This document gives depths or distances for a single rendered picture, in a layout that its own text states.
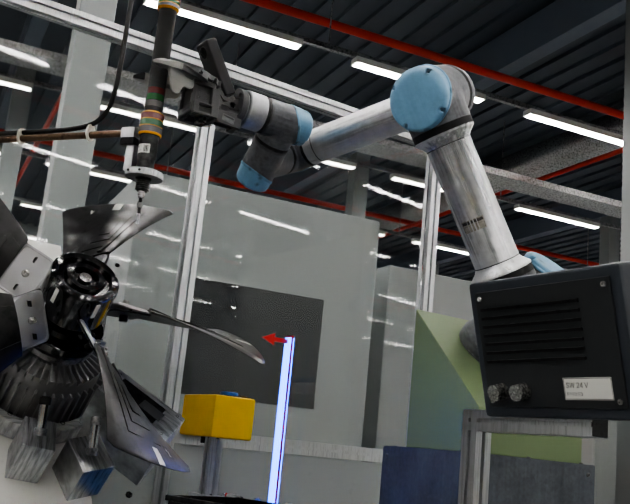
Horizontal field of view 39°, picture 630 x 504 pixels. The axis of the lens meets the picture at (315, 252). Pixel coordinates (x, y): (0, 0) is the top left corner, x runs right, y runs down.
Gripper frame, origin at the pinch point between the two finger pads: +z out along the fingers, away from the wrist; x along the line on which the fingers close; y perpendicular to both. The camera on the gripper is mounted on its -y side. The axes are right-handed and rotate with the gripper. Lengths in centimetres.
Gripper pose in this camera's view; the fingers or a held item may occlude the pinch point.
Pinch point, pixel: (147, 66)
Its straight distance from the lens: 171.5
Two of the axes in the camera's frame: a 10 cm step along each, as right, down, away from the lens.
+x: -5.4, 1.4, 8.3
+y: -1.0, 9.7, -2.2
